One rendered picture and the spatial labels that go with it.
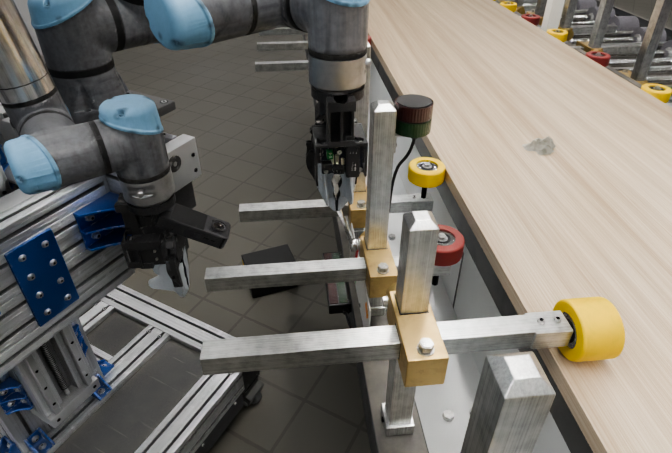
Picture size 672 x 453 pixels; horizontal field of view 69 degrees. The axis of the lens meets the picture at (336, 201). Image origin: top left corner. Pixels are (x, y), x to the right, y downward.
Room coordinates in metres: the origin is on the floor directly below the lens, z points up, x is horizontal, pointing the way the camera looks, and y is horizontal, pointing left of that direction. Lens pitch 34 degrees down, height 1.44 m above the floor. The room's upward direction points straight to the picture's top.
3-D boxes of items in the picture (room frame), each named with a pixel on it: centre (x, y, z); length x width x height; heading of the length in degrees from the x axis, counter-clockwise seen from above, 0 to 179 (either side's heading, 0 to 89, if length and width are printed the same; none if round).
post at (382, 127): (0.71, -0.07, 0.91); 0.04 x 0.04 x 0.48; 6
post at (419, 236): (0.46, -0.10, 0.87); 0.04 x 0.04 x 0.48; 6
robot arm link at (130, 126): (0.63, 0.29, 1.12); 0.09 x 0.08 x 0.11; 124
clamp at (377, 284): (0.68, -0.08, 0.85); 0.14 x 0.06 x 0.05; 6
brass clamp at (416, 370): (0.43, -0.10, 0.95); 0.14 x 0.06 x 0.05; 6
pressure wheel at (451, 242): (0.68, -0.19, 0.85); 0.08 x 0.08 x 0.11
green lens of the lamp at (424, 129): (0.71, -0.12, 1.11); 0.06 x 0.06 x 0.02
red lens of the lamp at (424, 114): (0.71, -0.12, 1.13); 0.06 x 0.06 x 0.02
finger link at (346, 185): (0.62, -0.02, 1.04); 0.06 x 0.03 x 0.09; 6
